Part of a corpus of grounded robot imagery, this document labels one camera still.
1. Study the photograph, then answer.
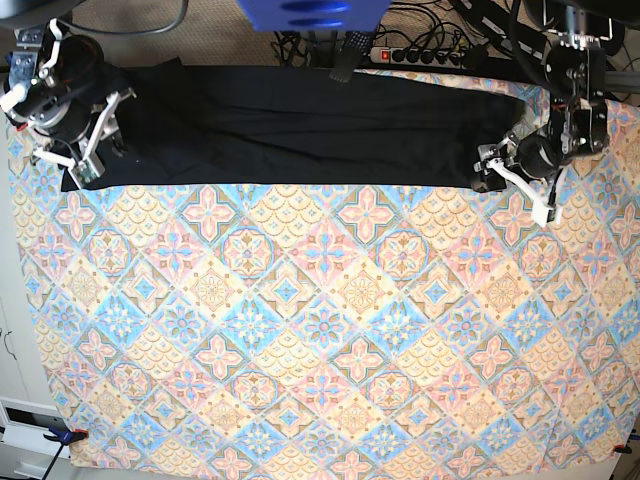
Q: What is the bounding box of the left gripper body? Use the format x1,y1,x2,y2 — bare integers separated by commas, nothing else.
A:
515,134,562,182

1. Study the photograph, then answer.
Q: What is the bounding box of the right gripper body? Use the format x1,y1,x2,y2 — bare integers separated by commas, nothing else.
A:
22,88,94,144

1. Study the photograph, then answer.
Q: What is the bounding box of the black T-shirt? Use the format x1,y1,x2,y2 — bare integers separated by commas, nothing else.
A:
91,59,525,190

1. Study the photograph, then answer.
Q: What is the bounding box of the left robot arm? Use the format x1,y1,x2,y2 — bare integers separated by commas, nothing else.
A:
451,1,614,192

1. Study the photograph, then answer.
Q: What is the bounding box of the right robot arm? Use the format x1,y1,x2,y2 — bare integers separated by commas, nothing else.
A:
1,1,166,177

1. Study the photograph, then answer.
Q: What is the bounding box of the white power strip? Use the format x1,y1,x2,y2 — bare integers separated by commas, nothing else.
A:
369,46,463,68

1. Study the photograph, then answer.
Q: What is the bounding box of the patterned tablecloth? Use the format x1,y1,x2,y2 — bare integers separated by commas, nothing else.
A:
5,66,640,475

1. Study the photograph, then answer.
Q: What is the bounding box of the white cabinet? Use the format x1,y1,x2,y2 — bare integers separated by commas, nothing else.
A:
1,130,62,476

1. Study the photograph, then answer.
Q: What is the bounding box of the orange clamp bottom right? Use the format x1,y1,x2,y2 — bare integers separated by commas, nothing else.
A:
613,444,633,454

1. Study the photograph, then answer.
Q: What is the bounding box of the blue clamp bottom left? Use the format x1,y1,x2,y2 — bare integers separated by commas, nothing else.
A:
43,428,89,446

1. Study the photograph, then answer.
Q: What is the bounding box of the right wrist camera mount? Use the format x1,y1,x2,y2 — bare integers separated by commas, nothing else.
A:
33,108,119,189

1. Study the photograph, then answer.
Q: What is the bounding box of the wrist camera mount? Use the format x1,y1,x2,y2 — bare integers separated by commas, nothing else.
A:
486,159,562,227
33,108,119,189

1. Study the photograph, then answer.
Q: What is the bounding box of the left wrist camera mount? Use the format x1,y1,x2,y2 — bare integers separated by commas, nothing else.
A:
486,159,562,227

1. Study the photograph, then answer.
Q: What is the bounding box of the black strap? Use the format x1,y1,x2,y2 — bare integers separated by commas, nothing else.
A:
327,30,375,84

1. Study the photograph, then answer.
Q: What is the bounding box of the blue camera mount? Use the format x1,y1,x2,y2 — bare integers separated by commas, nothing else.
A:
237,0,391,32

